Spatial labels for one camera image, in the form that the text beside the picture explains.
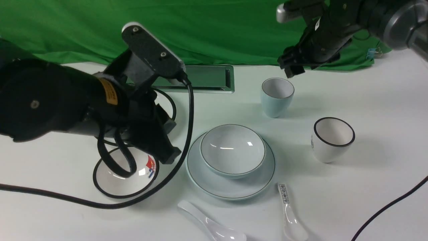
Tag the light blue bowl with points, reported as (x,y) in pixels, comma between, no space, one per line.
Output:
(232,151)

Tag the green backdrop cloth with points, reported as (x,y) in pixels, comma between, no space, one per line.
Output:
(208,32)

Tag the white spoon with lettering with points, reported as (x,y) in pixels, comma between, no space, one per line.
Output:
(292,228)

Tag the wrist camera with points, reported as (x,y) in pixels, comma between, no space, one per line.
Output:
(288,11)
(155,55)

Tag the white cup black rim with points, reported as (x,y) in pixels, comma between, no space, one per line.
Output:
(331,137)

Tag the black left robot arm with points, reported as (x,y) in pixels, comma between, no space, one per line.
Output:
(39,97)

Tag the blue binder clip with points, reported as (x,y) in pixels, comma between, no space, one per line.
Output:
(374,53)

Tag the light blue cup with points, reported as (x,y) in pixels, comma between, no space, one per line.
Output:
(276,96)

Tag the plain white ceramic spoon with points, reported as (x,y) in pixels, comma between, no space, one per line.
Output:
(216,231)

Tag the metal table cable tray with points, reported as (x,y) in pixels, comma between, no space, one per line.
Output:
(204,79)

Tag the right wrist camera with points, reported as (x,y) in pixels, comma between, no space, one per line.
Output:
(288,11)

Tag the white bowl with red flag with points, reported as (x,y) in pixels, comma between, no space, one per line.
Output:
(117,187)

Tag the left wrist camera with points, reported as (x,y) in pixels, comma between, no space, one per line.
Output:
(155,55)

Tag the light blue plate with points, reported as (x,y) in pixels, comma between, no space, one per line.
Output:
(229,189)

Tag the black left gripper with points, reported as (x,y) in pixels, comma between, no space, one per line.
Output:
(147,123)

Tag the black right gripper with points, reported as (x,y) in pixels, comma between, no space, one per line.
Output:
(329,27)

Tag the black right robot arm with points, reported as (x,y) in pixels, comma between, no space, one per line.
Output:
(399,24)

